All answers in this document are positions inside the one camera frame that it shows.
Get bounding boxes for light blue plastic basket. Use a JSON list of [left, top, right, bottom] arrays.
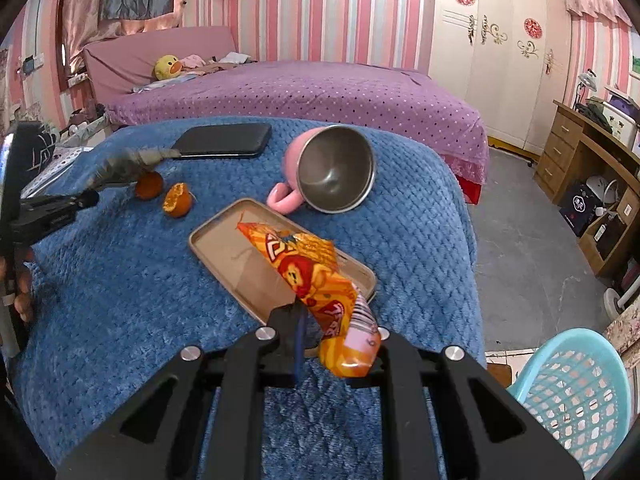
[[506, 328, 631, 478]]

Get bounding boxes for whole orange tangerine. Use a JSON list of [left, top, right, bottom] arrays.
[[135, 171, 164, 201]]

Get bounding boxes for pink curtain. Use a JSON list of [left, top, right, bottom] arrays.
[[60, 0, 188, 76]]

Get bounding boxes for pile of clothes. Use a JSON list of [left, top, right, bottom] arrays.
[[205, 52, 253, 68]]

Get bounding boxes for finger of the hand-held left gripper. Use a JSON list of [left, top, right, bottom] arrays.
[[12, 189, 100, 241]]

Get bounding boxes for orange snack packet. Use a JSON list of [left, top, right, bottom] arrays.
[[236, 212, 383, 380]]

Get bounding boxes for framed couple picture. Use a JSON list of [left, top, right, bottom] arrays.
[[627, 30, 640, 81]]

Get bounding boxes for dark green cloth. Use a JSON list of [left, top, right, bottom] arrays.
[[575, 97, 613, 133]]

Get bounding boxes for pink steel-lined mug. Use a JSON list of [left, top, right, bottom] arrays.
[[266, 126, 377, 214]]

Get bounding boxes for navy paper bag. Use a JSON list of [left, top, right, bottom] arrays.
[[558, 180, 603, 238]]

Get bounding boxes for blue fleece blanket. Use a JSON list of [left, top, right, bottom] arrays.
[[10, 116, 488, 480]]

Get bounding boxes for cream wardrobe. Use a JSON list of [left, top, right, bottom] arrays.
[[427, 0, 573, 156]]

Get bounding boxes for black smartphone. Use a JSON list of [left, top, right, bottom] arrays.
[[170, 122, 273, 160]]

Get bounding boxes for yellow duck plush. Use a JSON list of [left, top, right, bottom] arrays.
[[154, 55, 182, 81]]

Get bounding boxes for person's left hand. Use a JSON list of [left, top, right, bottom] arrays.
[[14, 249, 37, 323]]

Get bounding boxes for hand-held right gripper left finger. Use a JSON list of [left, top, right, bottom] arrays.
[[56, 302, 307, 480]]

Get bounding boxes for desk lamp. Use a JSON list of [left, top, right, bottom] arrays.
[[575, 69, 598, 111]]

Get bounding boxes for white box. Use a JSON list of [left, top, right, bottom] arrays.
[[602, 100, 638, 143]]

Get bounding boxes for tan phone case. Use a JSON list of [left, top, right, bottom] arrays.
[[188, 198, 378, 326]]

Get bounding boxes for brown nylon stocking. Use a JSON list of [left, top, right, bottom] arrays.
[[90, 146, 181, 192]]

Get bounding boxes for purple dotted bed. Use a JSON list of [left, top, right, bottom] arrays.
[[105, 60, 488, 203]]

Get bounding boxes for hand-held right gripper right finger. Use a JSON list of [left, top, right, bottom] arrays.
[[345, 327, 586, 480]]

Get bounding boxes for wooden desk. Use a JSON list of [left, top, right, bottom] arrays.
[[534, 100, 640, 281]]

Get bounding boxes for pink covered headboard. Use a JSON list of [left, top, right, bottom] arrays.
[[82, 26, 238, 106]]

